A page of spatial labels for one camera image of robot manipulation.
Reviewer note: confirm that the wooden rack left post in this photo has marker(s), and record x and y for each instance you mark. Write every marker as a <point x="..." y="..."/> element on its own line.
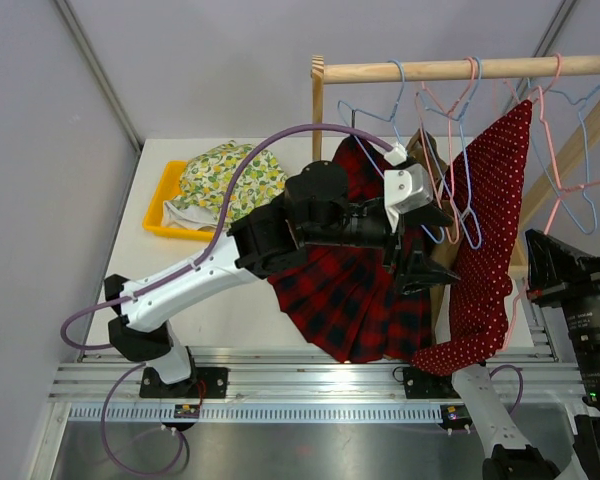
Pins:
<point x="317" y="79"/>

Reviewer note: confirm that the red white polka-dot skirt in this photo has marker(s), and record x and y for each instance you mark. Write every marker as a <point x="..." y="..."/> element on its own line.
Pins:
<point x="488" y="177"/>

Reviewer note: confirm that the tan brown skirt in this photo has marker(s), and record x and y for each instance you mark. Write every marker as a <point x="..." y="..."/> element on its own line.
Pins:
<point x="423" y="147"/>

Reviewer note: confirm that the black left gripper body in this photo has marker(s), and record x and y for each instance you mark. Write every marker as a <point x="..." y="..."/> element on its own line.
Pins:
<point x="393" y="256"/>

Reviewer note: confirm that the red black plaid skirt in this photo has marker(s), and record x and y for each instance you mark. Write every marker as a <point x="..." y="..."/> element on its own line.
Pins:
<point x="344" y="302"/>

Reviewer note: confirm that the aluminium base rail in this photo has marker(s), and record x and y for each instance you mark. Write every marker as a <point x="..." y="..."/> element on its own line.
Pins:
<point x="255" y="387"/>

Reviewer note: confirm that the wooden rack rod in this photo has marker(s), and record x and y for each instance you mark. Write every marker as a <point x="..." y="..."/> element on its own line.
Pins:
<point x="463" y="69"/>

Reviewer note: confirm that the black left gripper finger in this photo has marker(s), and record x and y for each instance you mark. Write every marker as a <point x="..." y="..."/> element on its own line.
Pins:
<point x="416" y="271"/>
<point x="427" y="215"/>

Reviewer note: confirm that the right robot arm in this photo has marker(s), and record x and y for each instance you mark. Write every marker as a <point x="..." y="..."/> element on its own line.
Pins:
<point x="508" y="452"/>

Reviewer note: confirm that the lemon print skirt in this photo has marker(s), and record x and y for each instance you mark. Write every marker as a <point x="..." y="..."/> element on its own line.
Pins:
<point x="205" y="180"/>

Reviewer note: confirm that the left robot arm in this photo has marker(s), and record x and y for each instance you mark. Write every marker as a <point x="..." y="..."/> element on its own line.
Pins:
<point x="314" y="209"/>

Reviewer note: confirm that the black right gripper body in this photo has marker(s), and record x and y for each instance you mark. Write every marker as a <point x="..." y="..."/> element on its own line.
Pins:
<point x="599" y="288"/>

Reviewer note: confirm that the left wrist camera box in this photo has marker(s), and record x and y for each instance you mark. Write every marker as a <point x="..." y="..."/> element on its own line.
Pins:
<point x="406" y="188"/>

